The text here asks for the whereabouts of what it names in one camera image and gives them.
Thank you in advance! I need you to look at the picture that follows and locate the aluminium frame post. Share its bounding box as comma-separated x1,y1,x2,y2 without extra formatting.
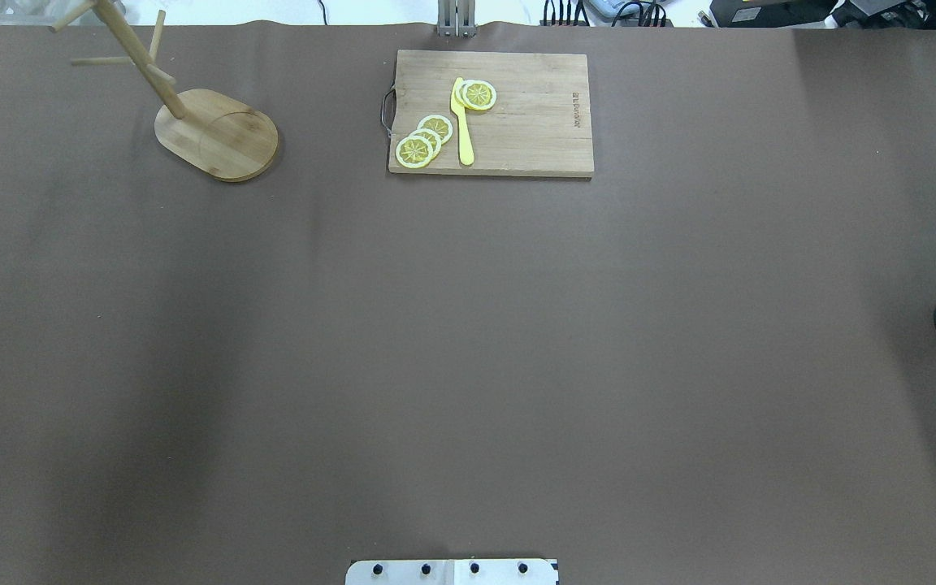
435,0,478,38

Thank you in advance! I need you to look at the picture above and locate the bamboo cutting board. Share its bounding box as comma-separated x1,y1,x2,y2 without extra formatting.
388,50,595,178

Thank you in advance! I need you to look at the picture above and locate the middle lemon slice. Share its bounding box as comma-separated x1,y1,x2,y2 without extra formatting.
411,128,443,157

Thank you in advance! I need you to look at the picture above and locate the lemon slice under knife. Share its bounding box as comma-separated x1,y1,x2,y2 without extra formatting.
452,78,475,110

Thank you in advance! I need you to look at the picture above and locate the rear lemon slice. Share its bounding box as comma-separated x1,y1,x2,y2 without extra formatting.
418,115,454,145

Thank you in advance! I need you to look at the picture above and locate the front lemon slice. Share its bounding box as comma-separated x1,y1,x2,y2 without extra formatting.
394,133,436,169

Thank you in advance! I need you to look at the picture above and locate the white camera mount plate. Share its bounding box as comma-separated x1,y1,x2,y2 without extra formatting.
344,558,560,584

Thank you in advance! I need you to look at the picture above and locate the wooden cup storage rack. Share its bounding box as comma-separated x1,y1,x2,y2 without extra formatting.
48,1,281,183

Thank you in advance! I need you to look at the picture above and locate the lemon slice by knife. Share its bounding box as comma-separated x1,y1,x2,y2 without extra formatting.
458,79,497,111

